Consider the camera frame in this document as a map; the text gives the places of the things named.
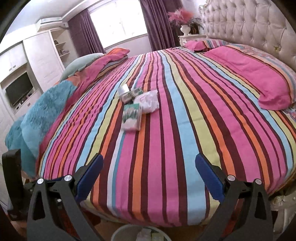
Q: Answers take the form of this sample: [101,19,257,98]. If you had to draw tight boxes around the white wrapper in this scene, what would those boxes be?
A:
[133,90,159,113]

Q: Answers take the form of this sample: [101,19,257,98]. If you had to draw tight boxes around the yushu green tissue pack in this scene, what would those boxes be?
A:
[121,103,142,131]

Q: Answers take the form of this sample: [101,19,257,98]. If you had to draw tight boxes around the white green toothpaste box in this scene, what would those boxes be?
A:
[121,87,144,104]

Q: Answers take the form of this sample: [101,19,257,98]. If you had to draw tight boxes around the small silver box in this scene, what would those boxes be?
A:
[117,84,130,98]

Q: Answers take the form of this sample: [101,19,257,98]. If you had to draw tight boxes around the white plastic toilet-print bag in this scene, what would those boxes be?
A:
[136,228,152,241]

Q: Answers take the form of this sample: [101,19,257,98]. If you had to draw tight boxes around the teal fuzzy blanket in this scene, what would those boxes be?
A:
[5,80,77,178]

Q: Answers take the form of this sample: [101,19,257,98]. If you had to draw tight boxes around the pale green mesh wastebasket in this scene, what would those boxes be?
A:
[111,225,171,241]

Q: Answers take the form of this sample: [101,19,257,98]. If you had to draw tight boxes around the striped colourful bedspread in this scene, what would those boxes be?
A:
[36,47,295,226]

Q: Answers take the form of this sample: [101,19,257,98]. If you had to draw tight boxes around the black television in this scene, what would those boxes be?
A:
[6,72,33,106]

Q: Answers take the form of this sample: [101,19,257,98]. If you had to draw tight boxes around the large pink pillow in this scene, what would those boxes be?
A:
[204,44,295,110]

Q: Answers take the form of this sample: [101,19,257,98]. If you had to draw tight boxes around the white wardrobe cabinet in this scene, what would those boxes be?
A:
[0,22,78,209]

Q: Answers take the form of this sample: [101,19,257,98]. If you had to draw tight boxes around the folded pink striped quilt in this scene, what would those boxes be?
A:
[60,48,130,92]

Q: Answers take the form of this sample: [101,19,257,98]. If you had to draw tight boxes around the pale green pillow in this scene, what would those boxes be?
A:
[60,53,105,81]

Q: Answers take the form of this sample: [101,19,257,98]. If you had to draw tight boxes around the small pink pillow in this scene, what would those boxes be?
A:
[184,39,229,52]

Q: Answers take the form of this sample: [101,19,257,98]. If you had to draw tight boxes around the cream nightstand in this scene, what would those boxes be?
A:
[179,34,207,46]

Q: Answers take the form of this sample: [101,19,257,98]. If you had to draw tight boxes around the purple curtain right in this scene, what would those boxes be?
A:
[140,0,183,51]

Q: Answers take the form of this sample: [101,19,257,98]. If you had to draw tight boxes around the purple curtain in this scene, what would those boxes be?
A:
[68,9,105,57]
[140,0,183,51]

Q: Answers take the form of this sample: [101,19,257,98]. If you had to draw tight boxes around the tufted cream headboard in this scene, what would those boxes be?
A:
[199,1,295,69]

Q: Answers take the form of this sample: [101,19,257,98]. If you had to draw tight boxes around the purple curtain left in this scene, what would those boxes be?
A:
[68,9,105,57]

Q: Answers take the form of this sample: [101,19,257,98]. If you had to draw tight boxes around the white vase pink flowers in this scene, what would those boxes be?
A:
[168,8,204,34]

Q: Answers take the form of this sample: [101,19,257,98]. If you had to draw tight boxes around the cream carved bed frame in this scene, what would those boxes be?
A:
[270,185,295,240]

